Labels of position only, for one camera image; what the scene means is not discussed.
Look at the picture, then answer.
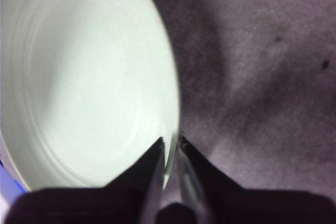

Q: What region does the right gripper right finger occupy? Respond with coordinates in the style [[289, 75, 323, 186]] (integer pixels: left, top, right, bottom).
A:
[[177, 136, 336, 224]]

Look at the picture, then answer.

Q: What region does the pale green round plate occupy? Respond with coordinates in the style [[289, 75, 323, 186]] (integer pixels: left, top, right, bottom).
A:
[[0, 0, 182, 192]]

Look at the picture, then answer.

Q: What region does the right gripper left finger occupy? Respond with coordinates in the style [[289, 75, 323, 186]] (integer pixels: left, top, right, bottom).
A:
[[10, 136, 169, 224]]

